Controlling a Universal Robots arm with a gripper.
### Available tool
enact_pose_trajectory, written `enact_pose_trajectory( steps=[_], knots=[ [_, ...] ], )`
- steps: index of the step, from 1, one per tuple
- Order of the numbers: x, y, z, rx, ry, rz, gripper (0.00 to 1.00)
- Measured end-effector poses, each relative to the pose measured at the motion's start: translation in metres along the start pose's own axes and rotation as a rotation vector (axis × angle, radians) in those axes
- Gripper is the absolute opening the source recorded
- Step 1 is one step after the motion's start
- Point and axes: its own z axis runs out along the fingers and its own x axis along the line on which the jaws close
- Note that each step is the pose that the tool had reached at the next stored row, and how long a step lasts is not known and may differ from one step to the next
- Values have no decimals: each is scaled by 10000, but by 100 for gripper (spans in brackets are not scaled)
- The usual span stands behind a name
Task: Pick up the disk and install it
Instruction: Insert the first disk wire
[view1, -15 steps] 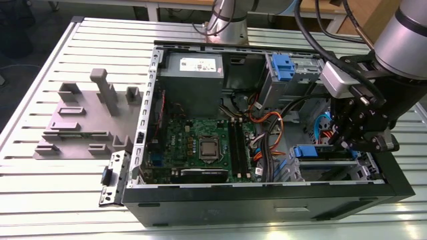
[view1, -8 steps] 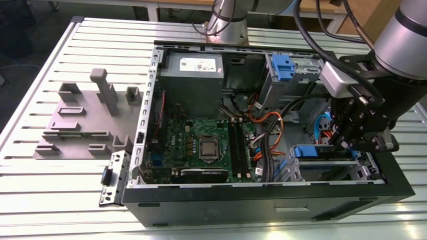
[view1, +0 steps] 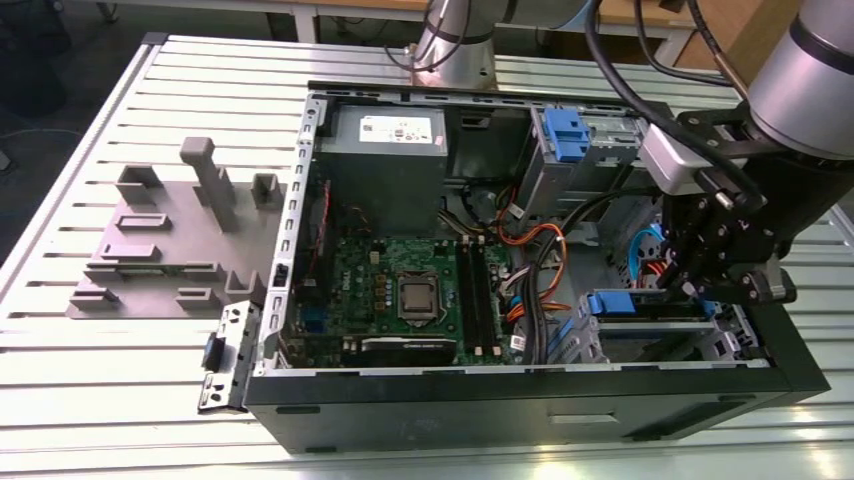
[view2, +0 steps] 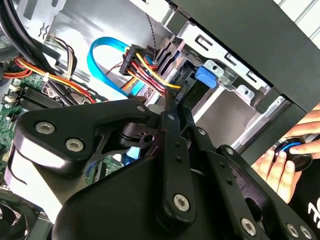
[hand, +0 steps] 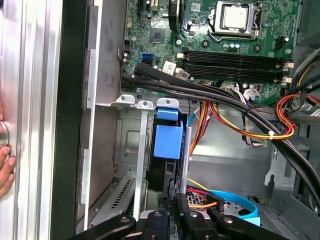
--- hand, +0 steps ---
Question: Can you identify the blue flat wire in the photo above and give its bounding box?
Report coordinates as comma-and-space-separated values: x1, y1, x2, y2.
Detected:
187, 109, 261, 226

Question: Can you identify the orange wire bundle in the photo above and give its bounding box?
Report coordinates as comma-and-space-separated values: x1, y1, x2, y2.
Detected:
188, 93, 320, 156

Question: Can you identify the black cable bundle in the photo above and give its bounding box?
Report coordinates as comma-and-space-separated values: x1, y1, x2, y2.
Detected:
121, 62, 320, 208

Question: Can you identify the person's hand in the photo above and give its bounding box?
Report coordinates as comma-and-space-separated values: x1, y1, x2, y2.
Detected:
0, 99, 17, 201

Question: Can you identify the metal disk bay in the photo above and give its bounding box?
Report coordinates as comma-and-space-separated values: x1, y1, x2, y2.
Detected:
87, 94, 194, 226

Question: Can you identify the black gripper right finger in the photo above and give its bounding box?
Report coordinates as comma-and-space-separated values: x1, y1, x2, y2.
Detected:
174, 192, 283, 240

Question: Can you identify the black open PC case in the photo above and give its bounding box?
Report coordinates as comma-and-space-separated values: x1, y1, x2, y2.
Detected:
49, 0, 320, 240

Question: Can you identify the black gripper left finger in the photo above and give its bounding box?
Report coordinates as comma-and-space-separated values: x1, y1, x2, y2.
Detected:
67, 191, 174, 240

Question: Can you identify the hard disk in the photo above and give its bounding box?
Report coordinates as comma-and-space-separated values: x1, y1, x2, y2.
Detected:
146, 106, 188, 198

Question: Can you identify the metal optical drive cage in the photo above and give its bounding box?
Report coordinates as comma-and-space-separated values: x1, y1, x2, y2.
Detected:
263, 109, 320, 201

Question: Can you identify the CPU socket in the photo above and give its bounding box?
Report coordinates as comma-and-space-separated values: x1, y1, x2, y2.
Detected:
208, 0, 264, 41

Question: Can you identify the black RAM slot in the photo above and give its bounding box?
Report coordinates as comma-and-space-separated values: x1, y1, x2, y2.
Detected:
176, 47, 295, 66
178, 62, 292, 83

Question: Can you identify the green motherboard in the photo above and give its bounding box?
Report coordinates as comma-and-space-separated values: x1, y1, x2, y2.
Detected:
121, 0, 301, 106

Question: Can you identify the silver CPU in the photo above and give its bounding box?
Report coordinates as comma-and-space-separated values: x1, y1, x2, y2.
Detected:
223, 5, 249, 29

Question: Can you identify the black power plug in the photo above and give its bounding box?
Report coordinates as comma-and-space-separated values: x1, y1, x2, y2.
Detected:
206, 193, 225, 218

